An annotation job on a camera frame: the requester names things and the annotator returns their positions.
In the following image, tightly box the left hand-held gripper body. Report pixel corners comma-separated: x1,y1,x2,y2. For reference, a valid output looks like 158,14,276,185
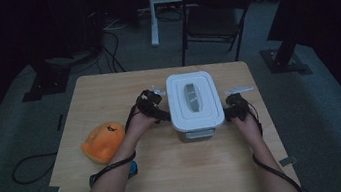
133,84,169,122

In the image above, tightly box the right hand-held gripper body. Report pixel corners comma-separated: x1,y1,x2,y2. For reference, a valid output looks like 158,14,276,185
223,83,258,123

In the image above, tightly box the translucent grey storage box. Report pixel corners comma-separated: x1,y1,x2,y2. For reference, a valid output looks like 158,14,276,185
176,124,218,144

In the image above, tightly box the orange plush toy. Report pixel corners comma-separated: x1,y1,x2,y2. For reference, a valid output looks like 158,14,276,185
77,120,131,168

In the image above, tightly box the blue toy car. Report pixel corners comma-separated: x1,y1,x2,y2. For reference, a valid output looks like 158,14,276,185
126,159,139,179

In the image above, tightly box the person's left hand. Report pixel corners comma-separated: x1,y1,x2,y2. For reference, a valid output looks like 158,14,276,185
123,104,160,142

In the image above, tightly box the person's right hand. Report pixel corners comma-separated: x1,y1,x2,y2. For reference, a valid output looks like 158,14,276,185
232,112,266,155

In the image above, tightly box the black metal stand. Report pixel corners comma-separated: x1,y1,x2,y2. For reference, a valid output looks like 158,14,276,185
252,0,314,81
16,54,76,104

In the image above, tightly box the black folding chair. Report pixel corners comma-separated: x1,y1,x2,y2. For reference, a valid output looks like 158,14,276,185
173,0,260,69

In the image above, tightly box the black floor cable bundle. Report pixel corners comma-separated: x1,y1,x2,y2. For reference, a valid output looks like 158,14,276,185
92,25,128,77

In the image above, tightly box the white desk frame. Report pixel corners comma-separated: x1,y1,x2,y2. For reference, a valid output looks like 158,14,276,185
145,0,242,48

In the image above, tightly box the black floor cable loop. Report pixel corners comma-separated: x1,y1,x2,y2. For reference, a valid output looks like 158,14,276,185
9,151,62,187

